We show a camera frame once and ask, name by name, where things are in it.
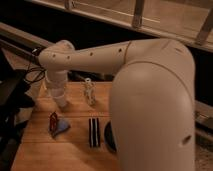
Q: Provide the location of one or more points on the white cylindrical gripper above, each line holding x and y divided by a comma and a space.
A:
55, 82

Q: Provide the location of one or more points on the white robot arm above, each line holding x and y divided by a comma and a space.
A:
151, 101

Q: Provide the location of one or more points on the black ceramic bowl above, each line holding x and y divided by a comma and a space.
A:
108, 138

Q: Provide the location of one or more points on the dark furniture at left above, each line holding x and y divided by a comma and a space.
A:
13, 97

